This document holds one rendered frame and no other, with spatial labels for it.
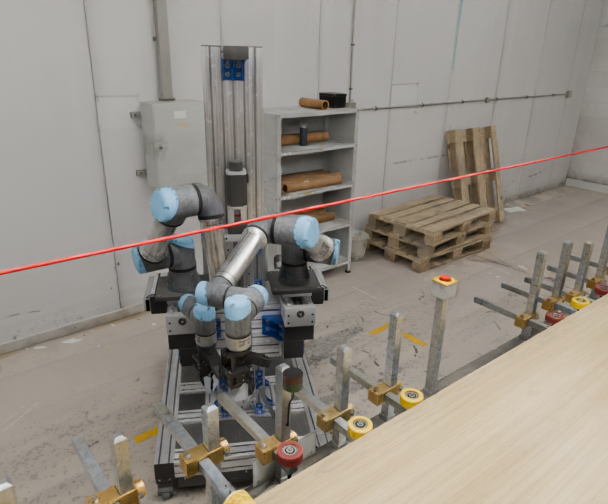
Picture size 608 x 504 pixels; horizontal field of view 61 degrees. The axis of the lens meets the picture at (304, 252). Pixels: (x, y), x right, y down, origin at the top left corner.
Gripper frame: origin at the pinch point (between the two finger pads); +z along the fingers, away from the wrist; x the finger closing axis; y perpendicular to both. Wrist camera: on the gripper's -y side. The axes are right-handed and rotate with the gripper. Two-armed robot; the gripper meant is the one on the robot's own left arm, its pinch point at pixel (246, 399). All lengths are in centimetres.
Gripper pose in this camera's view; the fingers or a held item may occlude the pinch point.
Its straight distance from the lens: 167.9
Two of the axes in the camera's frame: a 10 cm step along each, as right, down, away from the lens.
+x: 6.1, 3.1, -7.3
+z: -0.2, 9.3, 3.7
